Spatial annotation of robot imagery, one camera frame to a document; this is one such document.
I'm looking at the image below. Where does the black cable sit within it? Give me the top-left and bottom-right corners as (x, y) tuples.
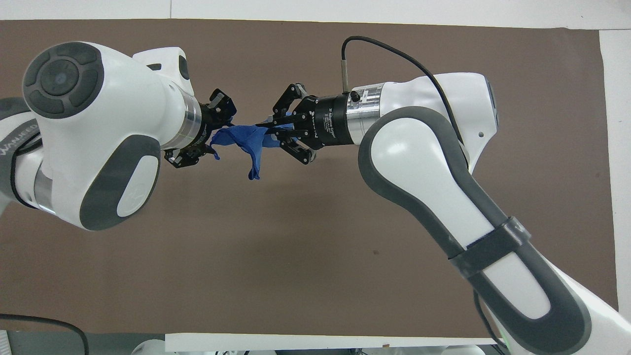
(0, 313), (90, 355)
(341, 35), (466, 146)
(472, 290), (509, 355)

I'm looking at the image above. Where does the blue towel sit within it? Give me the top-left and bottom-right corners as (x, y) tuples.
(210, 117), (296, 181)

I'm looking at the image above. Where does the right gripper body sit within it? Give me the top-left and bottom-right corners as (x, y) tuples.
(294, 94), (355, 149)

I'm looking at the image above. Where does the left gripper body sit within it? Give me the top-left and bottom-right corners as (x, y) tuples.
(190, 100), (223, 151)

